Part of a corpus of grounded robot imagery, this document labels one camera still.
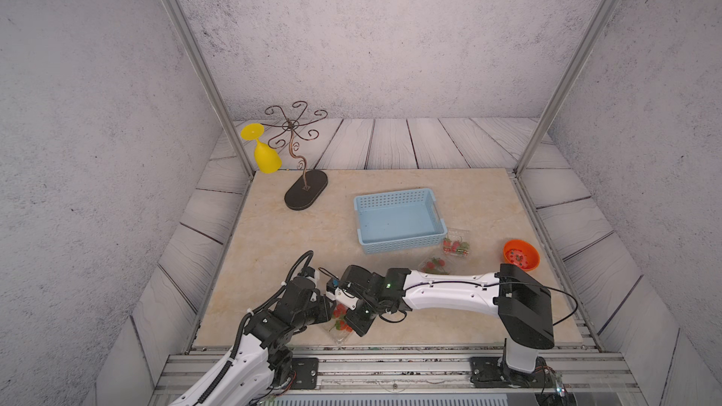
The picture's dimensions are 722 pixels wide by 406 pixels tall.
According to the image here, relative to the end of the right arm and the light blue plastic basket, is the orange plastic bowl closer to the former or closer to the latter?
the light blue plastic basket

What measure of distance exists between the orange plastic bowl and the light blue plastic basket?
0.22 metres

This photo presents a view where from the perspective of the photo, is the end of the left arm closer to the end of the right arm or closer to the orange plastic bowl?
the end of the right arm

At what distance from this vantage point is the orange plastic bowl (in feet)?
2.98

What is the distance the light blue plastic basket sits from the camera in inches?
37.9

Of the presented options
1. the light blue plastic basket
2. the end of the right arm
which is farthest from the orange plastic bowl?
the end of the right arm

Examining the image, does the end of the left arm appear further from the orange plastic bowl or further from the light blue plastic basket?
the orange plastic bowl

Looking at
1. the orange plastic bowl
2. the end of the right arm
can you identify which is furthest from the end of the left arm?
the orange plastic bowl
